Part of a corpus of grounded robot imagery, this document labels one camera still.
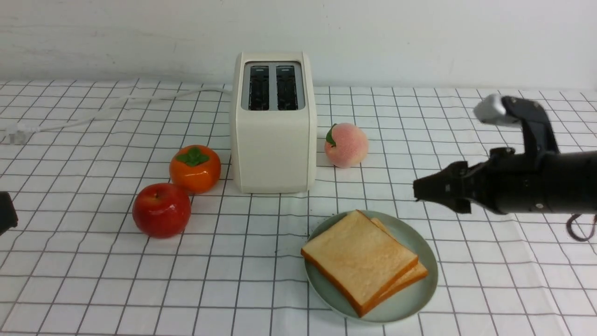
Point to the orange fake persimmon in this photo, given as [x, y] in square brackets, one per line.
[195, 168]

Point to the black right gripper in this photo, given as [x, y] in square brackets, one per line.
[458, 185]

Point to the red fake apple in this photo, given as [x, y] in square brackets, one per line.
[161, 210]

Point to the pink fake peach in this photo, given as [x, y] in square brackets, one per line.
[346, 145]

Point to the white two-slot toaster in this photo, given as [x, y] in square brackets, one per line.
[273, 123]

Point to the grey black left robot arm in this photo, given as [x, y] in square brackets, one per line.
[8, 215]

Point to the white checkered tablecloth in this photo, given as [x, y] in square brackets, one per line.
[77, 265]

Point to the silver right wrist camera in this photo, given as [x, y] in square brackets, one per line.
[528, 115]

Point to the light green plate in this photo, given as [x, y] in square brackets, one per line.
[404, 303]

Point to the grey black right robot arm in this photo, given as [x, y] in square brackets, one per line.
[515, 183]

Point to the toast slice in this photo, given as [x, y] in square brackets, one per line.
[360, 257]
[416, 273]

